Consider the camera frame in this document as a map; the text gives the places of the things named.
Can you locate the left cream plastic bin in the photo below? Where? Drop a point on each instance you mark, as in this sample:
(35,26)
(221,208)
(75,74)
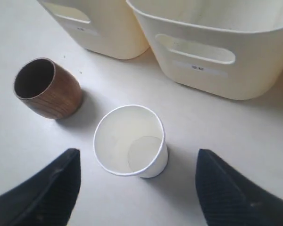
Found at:
(108,27)

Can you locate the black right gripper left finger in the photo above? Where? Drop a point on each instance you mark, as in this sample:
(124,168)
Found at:
(48,197)

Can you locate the cream plastic bin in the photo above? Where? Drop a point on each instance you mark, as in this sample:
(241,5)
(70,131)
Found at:
(108,27)
(229,48)

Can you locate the brown wooden cup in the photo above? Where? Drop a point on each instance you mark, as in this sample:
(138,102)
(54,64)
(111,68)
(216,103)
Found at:
(48,89)

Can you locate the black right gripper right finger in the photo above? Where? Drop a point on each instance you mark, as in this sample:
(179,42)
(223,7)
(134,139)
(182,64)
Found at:
(228,198)

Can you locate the white paper cup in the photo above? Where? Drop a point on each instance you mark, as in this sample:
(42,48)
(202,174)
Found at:
(131,141)

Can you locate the middle cream plastic bin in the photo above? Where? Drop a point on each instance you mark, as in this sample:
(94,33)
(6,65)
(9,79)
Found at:
(229,48)

